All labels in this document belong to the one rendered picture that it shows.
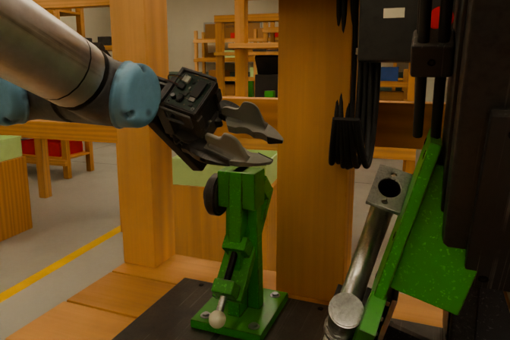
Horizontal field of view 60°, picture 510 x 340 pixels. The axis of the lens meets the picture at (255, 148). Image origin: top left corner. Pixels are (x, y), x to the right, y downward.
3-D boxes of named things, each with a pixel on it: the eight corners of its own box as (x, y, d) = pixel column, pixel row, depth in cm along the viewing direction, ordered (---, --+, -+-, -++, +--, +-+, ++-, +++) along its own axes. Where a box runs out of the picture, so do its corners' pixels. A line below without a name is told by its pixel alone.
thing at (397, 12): (480, 61, 62) (489, -53, 59) (356, 61, 68) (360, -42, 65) (472, 62, 73) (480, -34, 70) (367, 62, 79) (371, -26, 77)
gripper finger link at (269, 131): (281, 121, 54) (212, 105, 56) (282, 147, 59) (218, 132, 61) (288, 102, 56) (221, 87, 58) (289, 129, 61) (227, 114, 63)
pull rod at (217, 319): (221, 334, 69) (221, 300, 68) (205, 330, 70) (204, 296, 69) (235, 316, 74) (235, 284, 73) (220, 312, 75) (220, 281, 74)
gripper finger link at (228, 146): (256, 159, 52) (194, 127, 55) (260, 183, 57) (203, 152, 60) (271, 140, 53) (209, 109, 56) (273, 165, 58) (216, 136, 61)
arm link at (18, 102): (29, 65, 48) (100, 54, 58) (-39, 63, 52) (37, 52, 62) (42, 135, 50) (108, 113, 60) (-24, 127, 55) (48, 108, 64)
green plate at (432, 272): (440, 364, 44) (525, 171, 38) (359, 327, 47) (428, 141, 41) (439, 307, 55) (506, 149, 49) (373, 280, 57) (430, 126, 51)
